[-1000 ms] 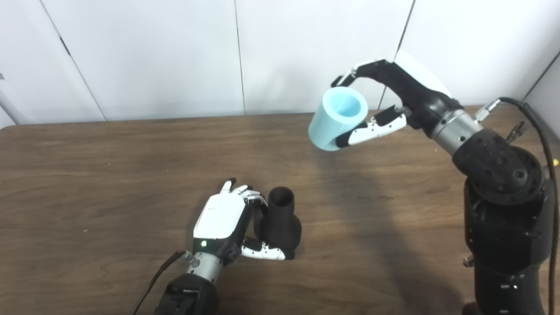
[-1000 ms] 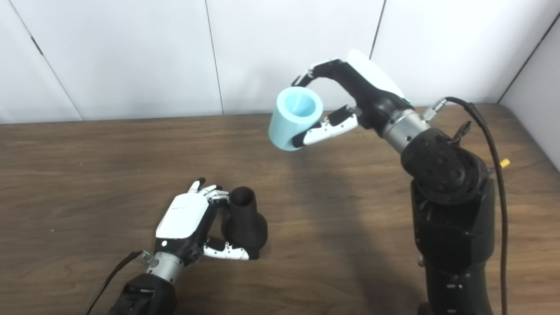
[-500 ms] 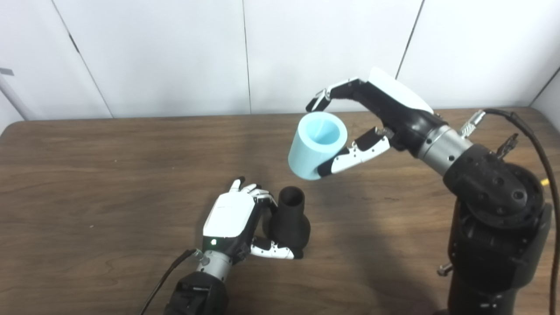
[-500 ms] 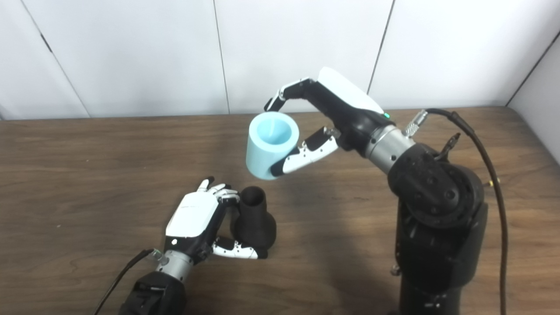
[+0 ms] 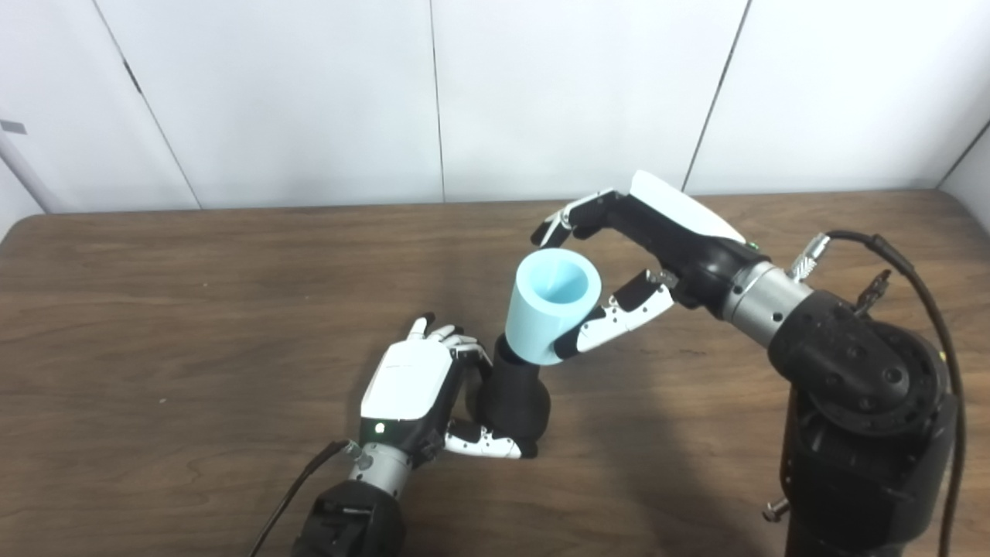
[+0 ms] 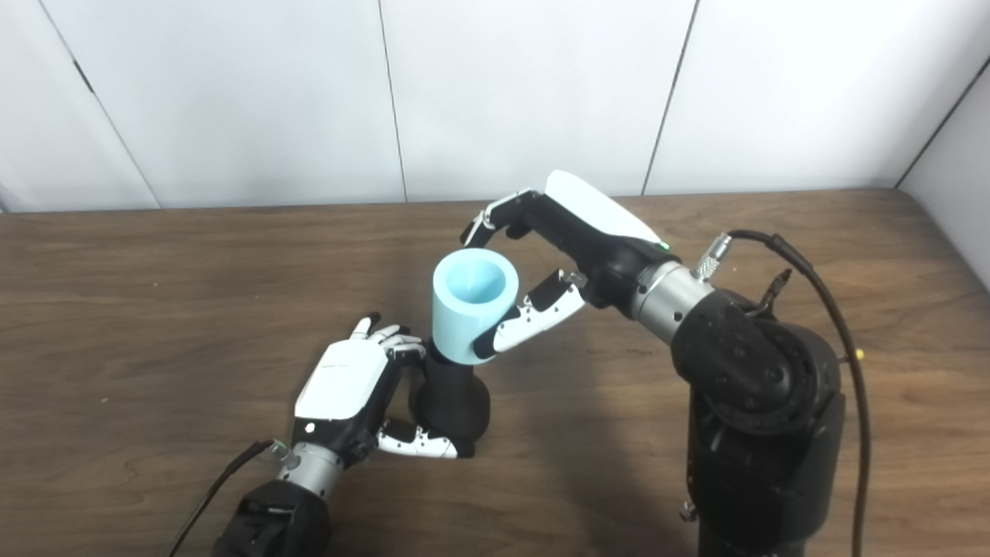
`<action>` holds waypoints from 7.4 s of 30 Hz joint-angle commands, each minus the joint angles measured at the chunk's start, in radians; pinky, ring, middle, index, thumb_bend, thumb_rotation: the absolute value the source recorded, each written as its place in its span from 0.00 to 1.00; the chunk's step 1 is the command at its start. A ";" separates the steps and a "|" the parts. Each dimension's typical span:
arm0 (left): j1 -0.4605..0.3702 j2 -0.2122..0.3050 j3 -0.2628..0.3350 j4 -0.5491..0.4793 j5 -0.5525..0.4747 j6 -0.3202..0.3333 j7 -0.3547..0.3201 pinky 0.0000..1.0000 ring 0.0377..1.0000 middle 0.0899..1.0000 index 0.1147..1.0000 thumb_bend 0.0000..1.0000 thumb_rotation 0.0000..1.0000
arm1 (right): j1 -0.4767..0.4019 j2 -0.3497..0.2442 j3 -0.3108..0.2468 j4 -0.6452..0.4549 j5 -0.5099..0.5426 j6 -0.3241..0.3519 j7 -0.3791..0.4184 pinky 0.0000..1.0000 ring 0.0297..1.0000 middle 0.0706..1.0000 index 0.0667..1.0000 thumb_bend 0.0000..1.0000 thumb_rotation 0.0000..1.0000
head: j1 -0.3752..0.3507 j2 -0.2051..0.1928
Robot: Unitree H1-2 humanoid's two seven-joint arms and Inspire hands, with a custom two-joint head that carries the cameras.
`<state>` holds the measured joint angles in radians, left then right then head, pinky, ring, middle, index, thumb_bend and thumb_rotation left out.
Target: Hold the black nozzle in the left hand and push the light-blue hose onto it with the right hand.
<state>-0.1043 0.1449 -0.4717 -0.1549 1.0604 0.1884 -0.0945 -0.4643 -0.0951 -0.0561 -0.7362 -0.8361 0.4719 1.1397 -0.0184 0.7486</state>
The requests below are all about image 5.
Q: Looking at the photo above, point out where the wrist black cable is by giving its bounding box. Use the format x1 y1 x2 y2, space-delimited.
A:
789 230 968 557
247 439 360 557

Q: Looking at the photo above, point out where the black funnel-shaped nozzle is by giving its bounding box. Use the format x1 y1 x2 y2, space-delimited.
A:
473 333 552 459

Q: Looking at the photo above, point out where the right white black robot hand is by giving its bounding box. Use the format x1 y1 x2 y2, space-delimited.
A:
531 170 770 362

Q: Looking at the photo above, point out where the light-blue cylindrical hose piece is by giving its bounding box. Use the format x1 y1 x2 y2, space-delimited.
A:
504 248 603 366

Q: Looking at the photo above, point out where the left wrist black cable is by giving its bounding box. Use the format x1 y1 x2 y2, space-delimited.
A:
247 439 360 557

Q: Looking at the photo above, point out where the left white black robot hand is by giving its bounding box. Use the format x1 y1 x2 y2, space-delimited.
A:
360 313 538 465

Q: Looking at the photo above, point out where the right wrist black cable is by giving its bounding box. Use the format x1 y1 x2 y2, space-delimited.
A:
789 230 968 557

